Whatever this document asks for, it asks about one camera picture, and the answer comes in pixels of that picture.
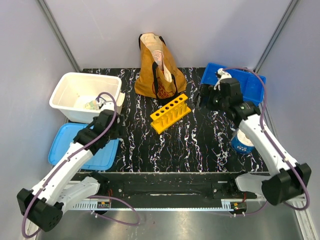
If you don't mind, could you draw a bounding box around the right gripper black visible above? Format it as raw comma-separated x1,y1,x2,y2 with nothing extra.
192,83,229,112

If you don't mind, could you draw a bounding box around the yellow test tube rack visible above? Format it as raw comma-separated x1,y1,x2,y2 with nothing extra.
150,93,191,135

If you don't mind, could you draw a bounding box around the light blue tub lid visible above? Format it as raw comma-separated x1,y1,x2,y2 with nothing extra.
48,122,119,171

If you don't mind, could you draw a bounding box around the packaged gloves clear bag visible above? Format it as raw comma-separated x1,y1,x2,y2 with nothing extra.
83,100,100,111

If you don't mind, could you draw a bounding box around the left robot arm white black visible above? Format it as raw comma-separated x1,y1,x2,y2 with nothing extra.
16,109,126,232

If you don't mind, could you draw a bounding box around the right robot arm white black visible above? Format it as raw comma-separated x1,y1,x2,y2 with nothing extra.
197,78,312,206

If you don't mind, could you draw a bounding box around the brown paper bag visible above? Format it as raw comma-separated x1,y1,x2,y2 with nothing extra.
134,32,187,100

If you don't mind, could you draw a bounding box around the blue compartment bin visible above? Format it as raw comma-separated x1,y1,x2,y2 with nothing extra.
200,63,264,106

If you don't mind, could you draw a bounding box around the white plastic tub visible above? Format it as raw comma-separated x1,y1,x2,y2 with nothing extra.
49,72,125,124

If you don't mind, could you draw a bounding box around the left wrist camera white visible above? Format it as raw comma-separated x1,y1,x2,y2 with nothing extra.
96,97,115,111

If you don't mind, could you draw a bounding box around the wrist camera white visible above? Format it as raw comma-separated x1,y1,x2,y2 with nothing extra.
96,97,115,111
213,68,232,90

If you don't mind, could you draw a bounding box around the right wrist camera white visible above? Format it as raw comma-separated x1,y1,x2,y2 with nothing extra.
213,68,232,90

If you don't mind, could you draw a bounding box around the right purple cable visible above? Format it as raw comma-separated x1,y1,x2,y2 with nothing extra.
222,66,311,217

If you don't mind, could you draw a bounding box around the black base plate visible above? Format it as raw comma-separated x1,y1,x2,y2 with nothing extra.
79,171,258,201

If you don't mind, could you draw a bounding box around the aluminium rail frame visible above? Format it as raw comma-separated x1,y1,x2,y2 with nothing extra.
24,179,308,240

